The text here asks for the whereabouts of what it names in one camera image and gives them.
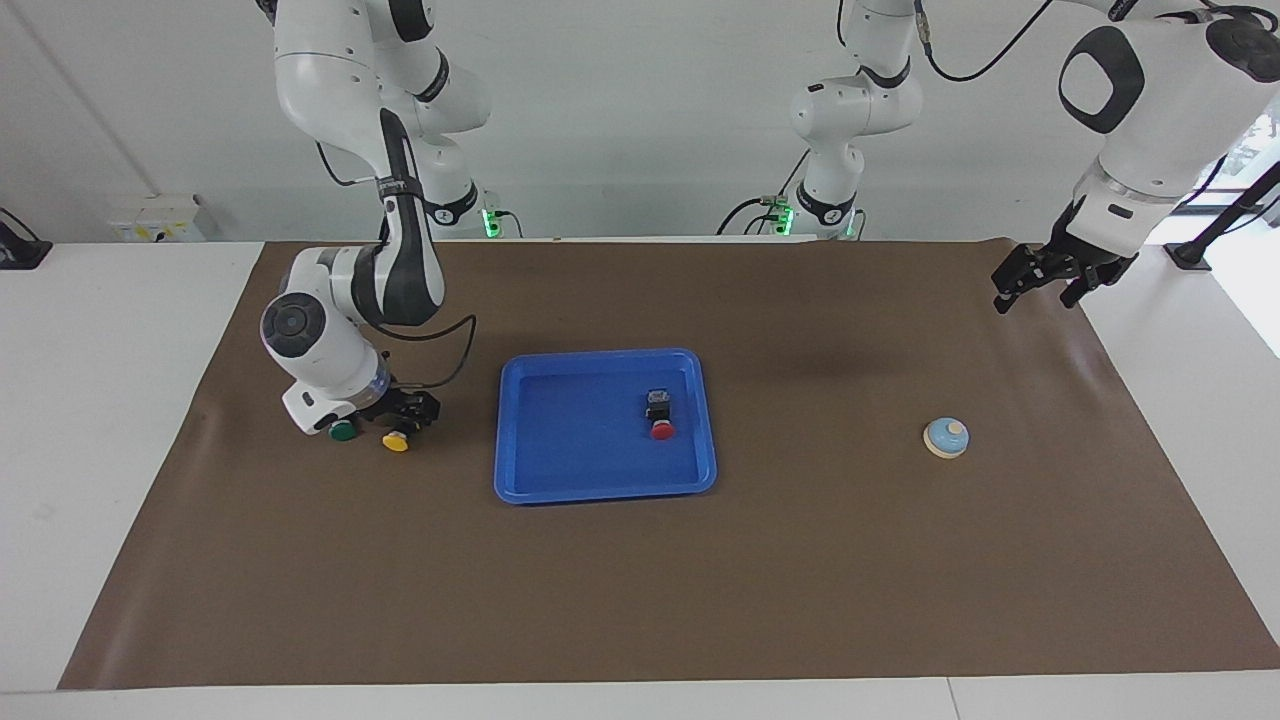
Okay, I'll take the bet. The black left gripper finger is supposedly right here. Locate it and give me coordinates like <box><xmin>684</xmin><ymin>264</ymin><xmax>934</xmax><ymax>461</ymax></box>
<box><xmin>991</xmin><ymin>246</ymin><xmax>1045</xmax><ymax>316</ymax></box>
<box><xmin>1060</xmin><ymin>262</ymin><xmax>1111</xmax><ymax>310</ymax></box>

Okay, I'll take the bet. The black tripod stand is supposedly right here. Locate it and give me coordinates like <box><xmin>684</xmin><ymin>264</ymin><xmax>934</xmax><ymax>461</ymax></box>
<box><xmin>1163</xmin><ymin>160</ymin><xmax>1280</xmax><ymax>273</ymax></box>

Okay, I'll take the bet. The light blue service bell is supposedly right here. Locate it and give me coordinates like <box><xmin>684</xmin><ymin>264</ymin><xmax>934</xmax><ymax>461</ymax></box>
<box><xmin>922</xmin><ymin>416</ymin><xmax>971</xmax><ymax>460</ymax></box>

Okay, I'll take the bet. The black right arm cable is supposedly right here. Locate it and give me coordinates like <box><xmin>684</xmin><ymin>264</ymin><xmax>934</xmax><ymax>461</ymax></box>
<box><xmin>315</xmin><ymin>140</ymin><xmax>479</xmax><ymax>392</ymax></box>

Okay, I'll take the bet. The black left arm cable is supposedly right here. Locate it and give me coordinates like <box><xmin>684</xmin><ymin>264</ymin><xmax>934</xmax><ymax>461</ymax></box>
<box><xmin>915</xmin><ymin>0</ymin><xmax>1058</xmax><ymax>84</ymax></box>

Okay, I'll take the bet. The small black stand base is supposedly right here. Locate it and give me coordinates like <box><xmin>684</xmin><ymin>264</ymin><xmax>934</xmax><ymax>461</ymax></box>
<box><xmin>0</xmin><ymin>207</ymin><xmax>53</xmax><ymax>271</ymax></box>

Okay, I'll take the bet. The brown paper table mat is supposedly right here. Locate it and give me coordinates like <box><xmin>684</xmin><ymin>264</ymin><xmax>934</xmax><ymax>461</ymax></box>
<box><xmin>57</xmin><ymin>237</ymin><xmax>1280</xmax><ymax>691</ymax></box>

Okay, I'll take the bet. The black left base cable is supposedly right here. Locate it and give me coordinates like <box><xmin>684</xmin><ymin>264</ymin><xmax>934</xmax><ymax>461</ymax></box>
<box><xmin>716</xmin><ymin>150</ymin><xmax>813</xmax><ymax>238</ymax></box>

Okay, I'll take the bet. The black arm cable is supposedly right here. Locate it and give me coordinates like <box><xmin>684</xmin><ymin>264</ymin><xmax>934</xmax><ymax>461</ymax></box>
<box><xmin>315</xmin><ymin>140</ymin><xmax>479</xmax><ymax>392</ymax></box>
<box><xmin>915</xmin><ymin>0</ymin><xmax>1058</xmax><ymax>84</ymax></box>

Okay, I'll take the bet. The blue plastic tray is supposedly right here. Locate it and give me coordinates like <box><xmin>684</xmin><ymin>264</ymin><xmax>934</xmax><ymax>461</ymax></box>
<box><xmin>493</xmin><ymin>347</ymin><xmax>719</xmax><ymax>506</ymax></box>

